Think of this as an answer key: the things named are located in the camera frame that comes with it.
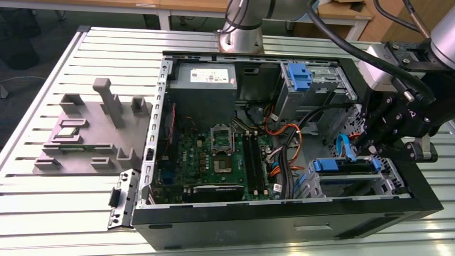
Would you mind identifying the blue wire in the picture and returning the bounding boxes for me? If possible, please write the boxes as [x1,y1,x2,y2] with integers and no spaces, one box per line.
[335,134,359,163]

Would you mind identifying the hard disk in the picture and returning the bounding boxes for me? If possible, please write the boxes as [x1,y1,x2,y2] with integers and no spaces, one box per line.
[311,157,383,185]

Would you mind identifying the grey metal disk bay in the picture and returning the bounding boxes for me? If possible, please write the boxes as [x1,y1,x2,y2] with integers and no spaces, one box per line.
[308,156,405,198]

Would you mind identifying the grey optical drive cage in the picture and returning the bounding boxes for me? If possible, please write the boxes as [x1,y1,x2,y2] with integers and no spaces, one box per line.
[275,61,359,123]

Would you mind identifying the blue plastic drive latch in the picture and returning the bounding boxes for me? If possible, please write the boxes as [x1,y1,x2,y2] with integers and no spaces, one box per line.
[288,62,312,91]

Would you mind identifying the brown wooden cabinet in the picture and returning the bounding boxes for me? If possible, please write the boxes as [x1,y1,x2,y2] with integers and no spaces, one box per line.
[361,0,455,54]

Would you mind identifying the black RAM slot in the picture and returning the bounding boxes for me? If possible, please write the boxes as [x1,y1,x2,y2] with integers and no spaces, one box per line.
[243,130,260,196]
[252,130,269,196]

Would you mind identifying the CPU socket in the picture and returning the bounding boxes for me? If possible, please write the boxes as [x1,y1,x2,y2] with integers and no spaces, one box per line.
[212,156,237,175]

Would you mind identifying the metal socket cover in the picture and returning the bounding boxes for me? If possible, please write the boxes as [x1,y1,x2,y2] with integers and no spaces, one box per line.
[209,124,237,157]

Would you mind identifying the grey power supply unit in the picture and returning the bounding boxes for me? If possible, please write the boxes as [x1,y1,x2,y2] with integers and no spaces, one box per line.
[165,62,237,126]

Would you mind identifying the black graphics card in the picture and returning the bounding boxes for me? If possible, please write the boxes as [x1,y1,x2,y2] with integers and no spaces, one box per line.
[150,183,245,205]

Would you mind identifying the black PC case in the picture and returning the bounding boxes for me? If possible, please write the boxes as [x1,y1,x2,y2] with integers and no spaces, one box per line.
[130,49,445,251]

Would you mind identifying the green motherboard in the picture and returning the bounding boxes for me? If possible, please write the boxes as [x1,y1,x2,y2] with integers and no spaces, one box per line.
[150,125,285,205]

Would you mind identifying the grey parts rack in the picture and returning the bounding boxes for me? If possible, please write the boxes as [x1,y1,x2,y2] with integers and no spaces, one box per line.
[30,77,154,177]

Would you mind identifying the green RAM stick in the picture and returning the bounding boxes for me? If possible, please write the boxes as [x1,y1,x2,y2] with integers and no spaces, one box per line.
[58,145,94,153]

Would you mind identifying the wooden desk white legs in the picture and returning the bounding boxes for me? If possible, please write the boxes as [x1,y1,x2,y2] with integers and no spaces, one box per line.
[60,0,376,41]

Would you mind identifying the black office chair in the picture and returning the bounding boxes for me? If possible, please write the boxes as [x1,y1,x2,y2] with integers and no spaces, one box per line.
[0,7,41,70]

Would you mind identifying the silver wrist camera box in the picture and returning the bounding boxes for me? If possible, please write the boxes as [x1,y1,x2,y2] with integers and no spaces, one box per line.
[356,44,409,91]

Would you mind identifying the thick black arm hose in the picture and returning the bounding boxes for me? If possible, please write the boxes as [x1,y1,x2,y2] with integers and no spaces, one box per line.
[307,0,437,106]

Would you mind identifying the black wrist mount bracket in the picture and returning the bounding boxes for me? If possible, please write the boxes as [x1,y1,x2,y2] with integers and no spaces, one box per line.
[385,39,448,73]

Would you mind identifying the orange red wire bundle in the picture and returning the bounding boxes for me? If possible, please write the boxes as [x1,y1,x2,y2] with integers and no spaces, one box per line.
[263,121,307,177]

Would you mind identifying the black cable bundle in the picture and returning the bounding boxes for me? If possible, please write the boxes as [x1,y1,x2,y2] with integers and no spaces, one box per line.
[276,102,356,199]

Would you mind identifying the metal case bracket black handle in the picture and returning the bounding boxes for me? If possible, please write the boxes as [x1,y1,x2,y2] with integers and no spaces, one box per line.
[106,169,140,230]

